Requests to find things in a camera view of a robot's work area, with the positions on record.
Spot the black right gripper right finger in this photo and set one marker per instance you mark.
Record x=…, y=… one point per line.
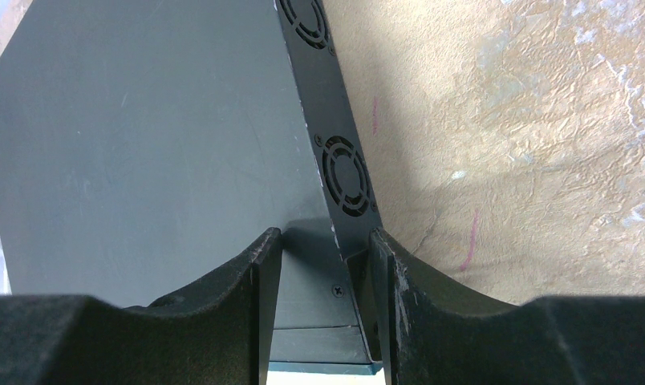
x=434, y=330

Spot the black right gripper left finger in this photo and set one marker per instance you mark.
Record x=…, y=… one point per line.
x=215, y=330

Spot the dark grey network switch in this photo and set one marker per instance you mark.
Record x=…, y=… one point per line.
x=144, y=143

